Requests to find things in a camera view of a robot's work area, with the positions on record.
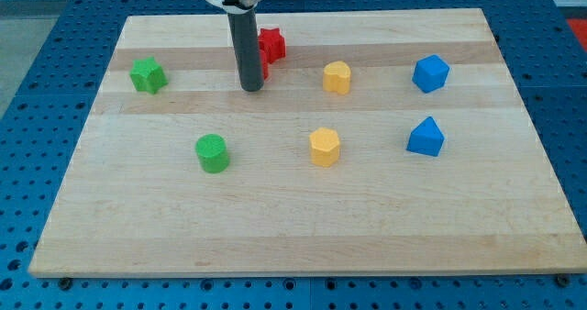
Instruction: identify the yellow heart block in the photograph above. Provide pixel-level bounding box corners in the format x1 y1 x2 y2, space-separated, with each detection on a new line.
323 61 351 94

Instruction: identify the yellow hexagon block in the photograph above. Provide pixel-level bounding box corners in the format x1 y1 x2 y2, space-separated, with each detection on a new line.
309 127 340 167

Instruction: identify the green cylinder block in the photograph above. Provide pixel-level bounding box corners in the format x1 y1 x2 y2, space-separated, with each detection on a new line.
194 134 230 173

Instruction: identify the wooden board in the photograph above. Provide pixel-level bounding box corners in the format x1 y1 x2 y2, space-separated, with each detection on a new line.
28 8 586 278

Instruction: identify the red block behind rod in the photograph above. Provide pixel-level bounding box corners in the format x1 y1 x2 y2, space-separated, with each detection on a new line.
260 50 270 80

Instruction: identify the red star block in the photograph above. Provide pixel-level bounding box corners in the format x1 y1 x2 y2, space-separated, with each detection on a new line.
258 28 286 64

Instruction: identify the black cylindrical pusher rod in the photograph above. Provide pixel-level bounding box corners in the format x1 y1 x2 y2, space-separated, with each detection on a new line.
228 8 264 92

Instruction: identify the blue triangular prism block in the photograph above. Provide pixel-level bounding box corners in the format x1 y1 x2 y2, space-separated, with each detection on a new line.
406 116 445 157

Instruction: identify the blue cube block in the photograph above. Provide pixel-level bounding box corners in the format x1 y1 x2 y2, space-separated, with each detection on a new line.
412 54 450 94

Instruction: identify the green star block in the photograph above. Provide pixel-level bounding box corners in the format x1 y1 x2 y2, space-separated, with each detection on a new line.
129 57 168 94

